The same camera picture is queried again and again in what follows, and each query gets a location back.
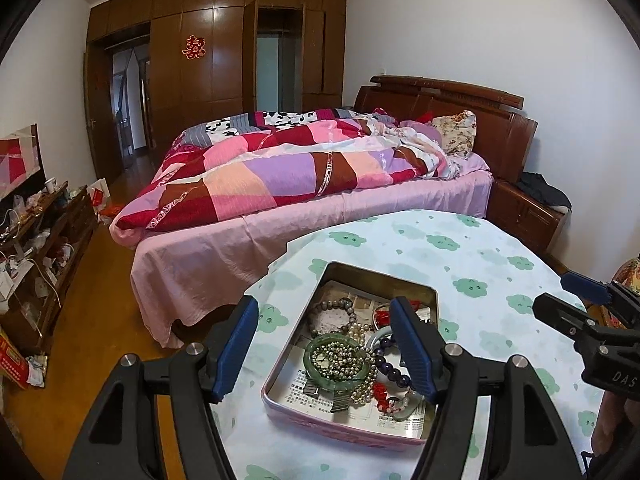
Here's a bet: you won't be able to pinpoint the gold bead chain necklace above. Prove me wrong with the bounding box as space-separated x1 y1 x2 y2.
310 337 377 409

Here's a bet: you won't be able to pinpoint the green jade bangle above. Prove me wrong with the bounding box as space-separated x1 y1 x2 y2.
303 332 379 397

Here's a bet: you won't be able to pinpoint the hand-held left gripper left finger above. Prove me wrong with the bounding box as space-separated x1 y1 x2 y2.
60 296 261 480

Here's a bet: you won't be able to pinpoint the wooden bed headboard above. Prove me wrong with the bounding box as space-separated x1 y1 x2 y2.
353 75 539 184

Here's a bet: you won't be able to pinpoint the printed paper sheet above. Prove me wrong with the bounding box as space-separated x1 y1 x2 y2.
270 280 432 442

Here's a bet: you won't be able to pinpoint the white pearl necklace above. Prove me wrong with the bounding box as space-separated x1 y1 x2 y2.
342 322 382 356

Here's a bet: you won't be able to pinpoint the colourful patterned bag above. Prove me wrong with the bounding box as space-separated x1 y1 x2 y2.
612 254 640 294

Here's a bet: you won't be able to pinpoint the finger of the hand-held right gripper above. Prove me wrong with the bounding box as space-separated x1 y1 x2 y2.
532 292 603 343
559 270 618 307

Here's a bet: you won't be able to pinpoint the grey bead bracelet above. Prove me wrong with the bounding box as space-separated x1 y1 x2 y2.
305 297 359 339

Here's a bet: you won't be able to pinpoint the red cardboard box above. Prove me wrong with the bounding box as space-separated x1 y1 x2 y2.
0 326 32 392

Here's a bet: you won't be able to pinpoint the dark clothes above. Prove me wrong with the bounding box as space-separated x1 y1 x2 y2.
516 171 572 211

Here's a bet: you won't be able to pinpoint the pink tin box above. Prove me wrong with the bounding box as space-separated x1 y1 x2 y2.
260 261 440 447

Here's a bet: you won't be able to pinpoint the wooden nightstand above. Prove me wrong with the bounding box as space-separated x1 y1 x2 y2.
487 177 572 257

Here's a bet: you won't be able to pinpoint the brown wooden wardrobe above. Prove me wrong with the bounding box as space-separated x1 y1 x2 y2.
84 0 349 182

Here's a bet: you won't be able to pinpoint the floral pillow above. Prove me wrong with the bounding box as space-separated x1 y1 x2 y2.
429 110 477 156

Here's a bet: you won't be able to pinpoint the red tassel ornament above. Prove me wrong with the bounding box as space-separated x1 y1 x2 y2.
374 300 422 327

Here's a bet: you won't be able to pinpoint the red paper decoration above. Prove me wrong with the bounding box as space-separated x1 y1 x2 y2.
180 34 207 60

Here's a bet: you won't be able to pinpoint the white and red bag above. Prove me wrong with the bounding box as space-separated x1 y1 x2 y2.
87 178 112 222

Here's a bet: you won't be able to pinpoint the pale grey jade bangle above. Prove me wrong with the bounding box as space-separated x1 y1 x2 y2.
364 324 402 362

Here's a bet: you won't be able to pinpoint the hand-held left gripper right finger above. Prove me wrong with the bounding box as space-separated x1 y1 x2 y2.
389 296 586 480

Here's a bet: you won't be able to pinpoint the cloth covered television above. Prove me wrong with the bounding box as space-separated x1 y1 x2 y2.
0 123 44 202

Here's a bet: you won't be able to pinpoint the dark purple bead bracelet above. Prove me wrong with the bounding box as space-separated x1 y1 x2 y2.
372 337 417 392

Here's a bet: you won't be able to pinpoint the wooden television cabinet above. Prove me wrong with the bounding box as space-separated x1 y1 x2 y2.
0 182 99 357

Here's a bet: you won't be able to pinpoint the person's right hand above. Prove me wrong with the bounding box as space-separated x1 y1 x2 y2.
591 390 626 461

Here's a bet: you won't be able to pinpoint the bed with patchwork quilt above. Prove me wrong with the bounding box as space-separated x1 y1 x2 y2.
130 154 494 350

